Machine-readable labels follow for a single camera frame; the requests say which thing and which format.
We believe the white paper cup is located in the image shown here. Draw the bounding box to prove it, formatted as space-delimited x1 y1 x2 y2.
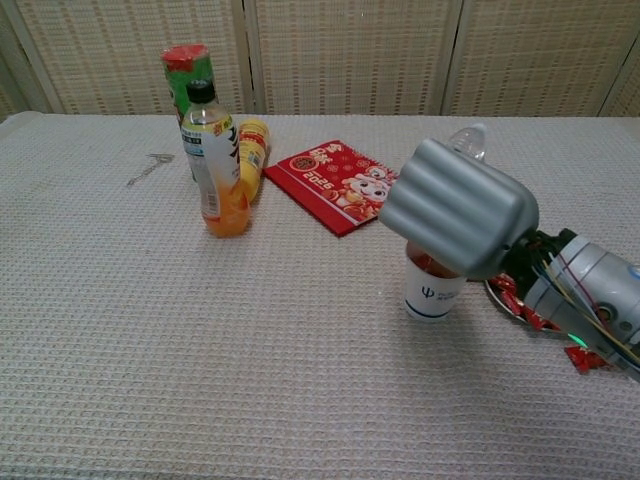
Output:
403 239 469 322

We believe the red candy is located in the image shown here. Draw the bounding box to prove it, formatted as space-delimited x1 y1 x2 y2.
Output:
499 292 526 316
563 344 615 375
410 253 441 274
489 274 519 296
522 308 561 332

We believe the orange juice bottle black cap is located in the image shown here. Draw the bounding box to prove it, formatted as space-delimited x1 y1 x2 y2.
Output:
179 78 252 239

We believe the white woven tablecloth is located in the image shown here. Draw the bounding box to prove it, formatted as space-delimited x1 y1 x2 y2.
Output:
0 112 640 480

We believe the green chip can red lid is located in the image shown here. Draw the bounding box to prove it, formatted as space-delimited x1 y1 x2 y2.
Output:
159 43 216 184

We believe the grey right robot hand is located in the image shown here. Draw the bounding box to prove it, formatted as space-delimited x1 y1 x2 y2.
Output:
378 138 541 281

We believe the thin metal wire clip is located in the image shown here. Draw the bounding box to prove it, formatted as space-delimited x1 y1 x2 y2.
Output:
125 152 176 187

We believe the yellow bottle green cap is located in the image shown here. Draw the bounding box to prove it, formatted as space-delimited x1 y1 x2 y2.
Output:
234 117 272 206

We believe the woven bamboo screen panel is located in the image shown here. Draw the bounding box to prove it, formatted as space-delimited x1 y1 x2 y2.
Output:
442 0 640 119
247 0 461 117
599 47 640 119
9 0 251 117
0 0 54 124

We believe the clear plastic water bottle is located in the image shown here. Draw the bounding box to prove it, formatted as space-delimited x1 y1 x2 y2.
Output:
447 123 489 164

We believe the round steel plate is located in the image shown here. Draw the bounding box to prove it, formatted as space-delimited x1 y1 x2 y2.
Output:
483 273 566 337

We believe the red 2026 spiral calendar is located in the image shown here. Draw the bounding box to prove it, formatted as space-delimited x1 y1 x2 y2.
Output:
263 139 404 238

